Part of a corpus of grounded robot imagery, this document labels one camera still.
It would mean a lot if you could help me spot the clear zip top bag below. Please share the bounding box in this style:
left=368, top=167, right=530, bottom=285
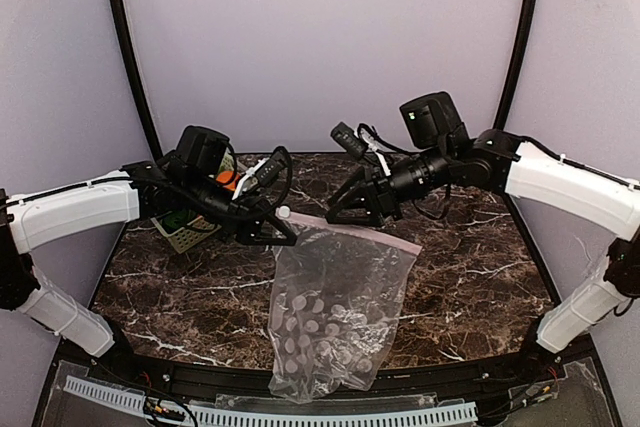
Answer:
left=268, top=207, right=422, bottom=404

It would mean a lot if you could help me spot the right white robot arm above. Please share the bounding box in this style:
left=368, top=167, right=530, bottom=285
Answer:
left=326, top=92, right=639, bottom=353

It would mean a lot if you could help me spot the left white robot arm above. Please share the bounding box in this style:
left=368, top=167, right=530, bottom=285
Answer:
left=1, top=126, right=297, bottom=359

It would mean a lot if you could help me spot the orange fruit toy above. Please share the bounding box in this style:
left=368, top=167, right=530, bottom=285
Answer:
left=215, top=170, right=240, bottom=192

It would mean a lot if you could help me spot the green leafy vegetable toy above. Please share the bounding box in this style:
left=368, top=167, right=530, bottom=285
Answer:
left=160, top=210, right=193, bottom=234

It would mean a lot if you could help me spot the beige perforated plastic basket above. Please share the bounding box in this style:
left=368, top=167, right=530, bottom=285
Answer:
left=151, top=150, right=246, bottom=254

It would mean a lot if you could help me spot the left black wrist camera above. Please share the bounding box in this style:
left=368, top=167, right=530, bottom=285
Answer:
left=232, top=146, right=293, bottom=209

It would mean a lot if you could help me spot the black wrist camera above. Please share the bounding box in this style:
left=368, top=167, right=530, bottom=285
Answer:
left=232, top=146, right=293, bottom=209
left=330, top=122, right=389, bottom=170

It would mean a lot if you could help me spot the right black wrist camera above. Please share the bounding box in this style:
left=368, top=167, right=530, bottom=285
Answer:
left=330, top=122, right=389, bottom=170

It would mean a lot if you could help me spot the right black frame post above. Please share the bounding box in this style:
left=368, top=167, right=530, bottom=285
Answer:
left=493, top=0, right=537, bottom=129

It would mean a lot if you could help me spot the black frame post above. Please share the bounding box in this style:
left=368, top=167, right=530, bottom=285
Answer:
left=493, top=0, right=537, bottom=129
left=109, top=0, right=163, bottom=160

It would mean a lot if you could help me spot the white slotted cable duct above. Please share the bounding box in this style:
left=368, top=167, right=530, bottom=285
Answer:
left=63, top=375, right=478, bottom=426

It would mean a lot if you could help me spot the left black frame post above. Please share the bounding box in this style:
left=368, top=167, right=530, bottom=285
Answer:
left=109, top=0, right=163, bottom=160

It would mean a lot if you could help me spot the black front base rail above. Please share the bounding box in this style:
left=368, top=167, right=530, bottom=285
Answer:
left=34, top=337, right=621, bottom=426

